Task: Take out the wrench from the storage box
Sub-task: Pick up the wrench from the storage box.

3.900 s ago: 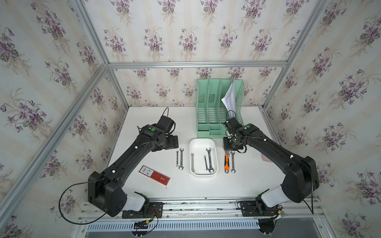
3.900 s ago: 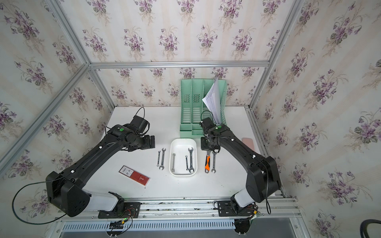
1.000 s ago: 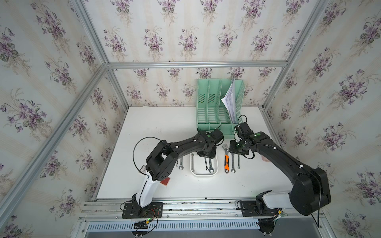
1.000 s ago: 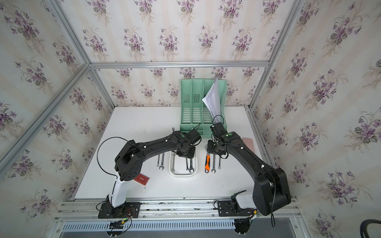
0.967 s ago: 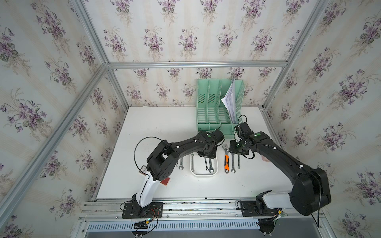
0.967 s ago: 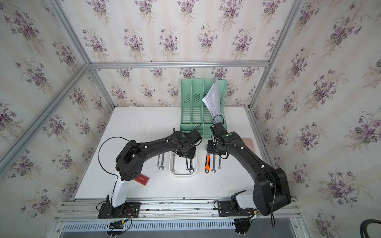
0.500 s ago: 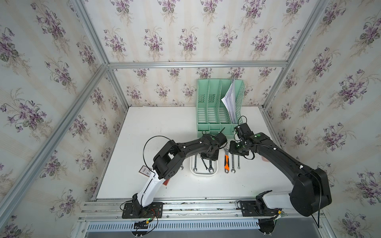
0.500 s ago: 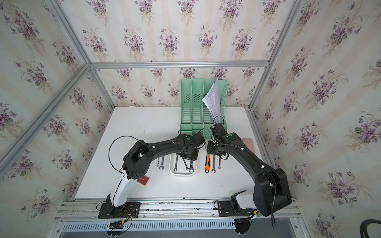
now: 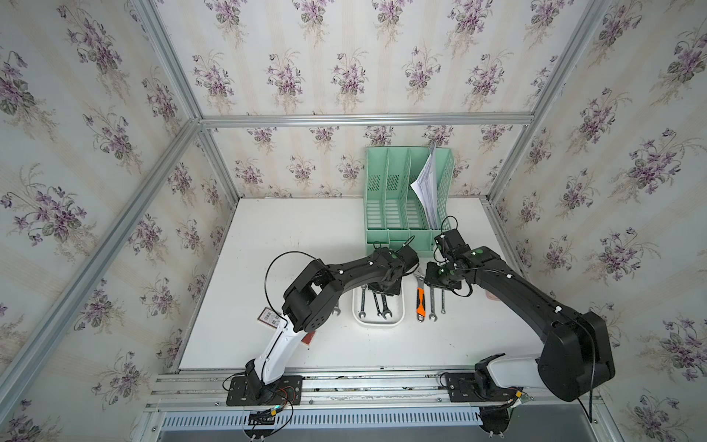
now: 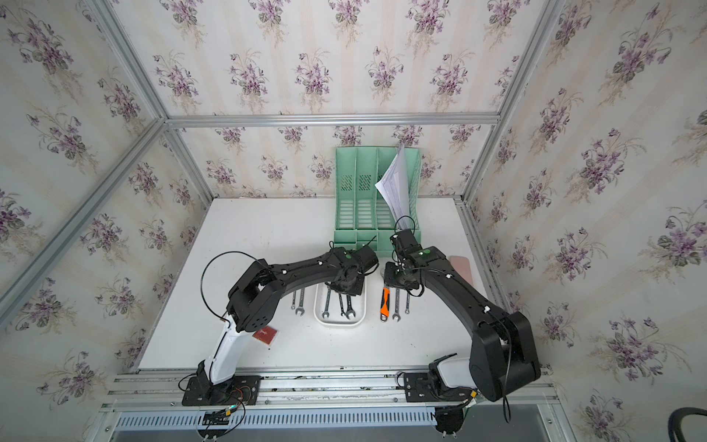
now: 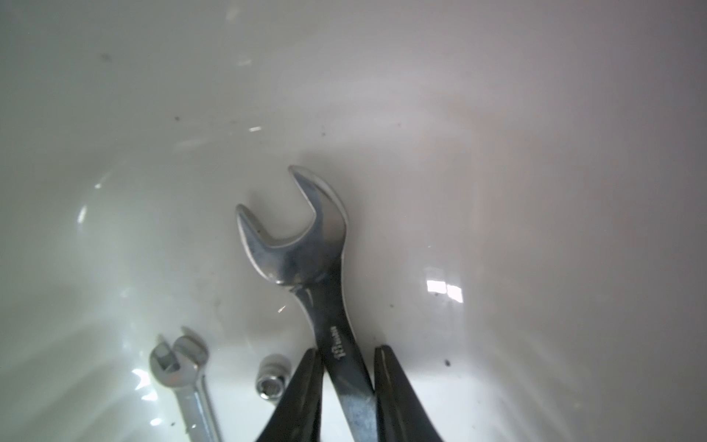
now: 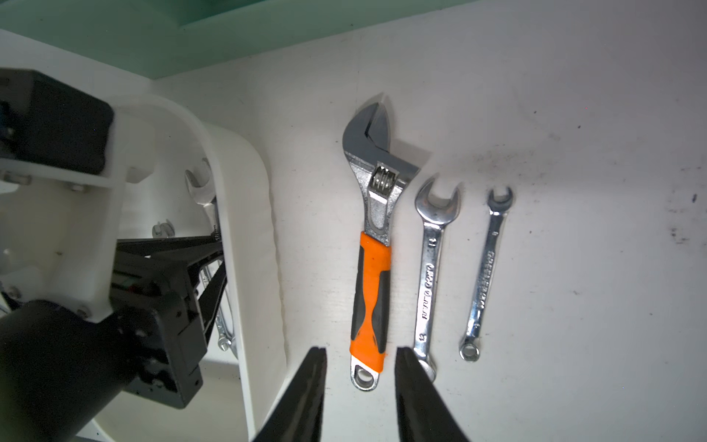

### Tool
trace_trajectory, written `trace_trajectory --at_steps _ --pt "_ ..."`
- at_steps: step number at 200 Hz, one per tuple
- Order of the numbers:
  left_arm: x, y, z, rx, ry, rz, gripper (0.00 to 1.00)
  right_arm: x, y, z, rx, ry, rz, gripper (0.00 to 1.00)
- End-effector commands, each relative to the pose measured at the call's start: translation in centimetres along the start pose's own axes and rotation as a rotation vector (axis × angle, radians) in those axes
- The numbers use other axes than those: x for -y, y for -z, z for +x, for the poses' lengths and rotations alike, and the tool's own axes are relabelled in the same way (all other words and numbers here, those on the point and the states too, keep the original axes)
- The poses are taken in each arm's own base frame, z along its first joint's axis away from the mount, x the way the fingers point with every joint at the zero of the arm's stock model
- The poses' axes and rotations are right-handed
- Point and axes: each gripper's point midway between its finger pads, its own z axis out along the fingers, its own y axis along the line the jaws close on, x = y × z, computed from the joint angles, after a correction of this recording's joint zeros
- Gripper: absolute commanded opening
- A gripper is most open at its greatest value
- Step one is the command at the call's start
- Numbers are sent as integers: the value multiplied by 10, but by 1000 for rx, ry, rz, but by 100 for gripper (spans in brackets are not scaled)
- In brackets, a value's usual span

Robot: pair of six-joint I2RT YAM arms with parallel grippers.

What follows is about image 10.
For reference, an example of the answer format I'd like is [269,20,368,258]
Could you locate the small silver open-end wrench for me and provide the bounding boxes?
[321,287,331,320]

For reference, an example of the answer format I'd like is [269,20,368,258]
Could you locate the orange handled adjustable wrench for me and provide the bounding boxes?
[379,285,390,322]

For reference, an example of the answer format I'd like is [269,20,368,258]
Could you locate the silver combination wrench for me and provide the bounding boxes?
[392,288,401,322]

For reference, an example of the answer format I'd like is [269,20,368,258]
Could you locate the large silver open-end wrench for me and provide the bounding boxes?
[295,288,306,317]

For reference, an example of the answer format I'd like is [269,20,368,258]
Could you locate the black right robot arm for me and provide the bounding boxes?
[384,229,541,401]

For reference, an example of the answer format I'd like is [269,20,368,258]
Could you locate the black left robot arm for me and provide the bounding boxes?
[196,245,379,388]

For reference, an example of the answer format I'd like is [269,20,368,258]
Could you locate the white plastic storage box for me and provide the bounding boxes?
[313,284,367,328]

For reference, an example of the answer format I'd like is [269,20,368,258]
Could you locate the long silver open-end wrench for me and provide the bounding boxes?
[344,295,356,320]

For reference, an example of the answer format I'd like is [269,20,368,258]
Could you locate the red rectangular packaged box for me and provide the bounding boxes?
[252,326,278,346]

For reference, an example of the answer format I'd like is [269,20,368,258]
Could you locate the pink eraser block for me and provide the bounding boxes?
[449,255,474,285]

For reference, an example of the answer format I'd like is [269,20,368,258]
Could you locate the green plastic file organizer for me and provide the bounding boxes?
[333,147,402,258]

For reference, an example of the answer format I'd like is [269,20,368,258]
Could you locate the white paper sheets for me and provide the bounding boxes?
[376,145,412,230]

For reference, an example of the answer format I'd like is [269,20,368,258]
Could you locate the small green circuit board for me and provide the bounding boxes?
[201,410,231,427]

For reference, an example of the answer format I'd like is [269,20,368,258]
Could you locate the black chair part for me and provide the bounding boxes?
[666,407,706,442]

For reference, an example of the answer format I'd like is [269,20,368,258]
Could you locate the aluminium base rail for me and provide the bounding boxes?
[98,365,559,432]

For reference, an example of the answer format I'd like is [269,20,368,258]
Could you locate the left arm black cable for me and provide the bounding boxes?
[176,250,261,393]

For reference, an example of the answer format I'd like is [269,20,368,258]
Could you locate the aluminium frame horizontal bar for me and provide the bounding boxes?
[166,112,501,129]

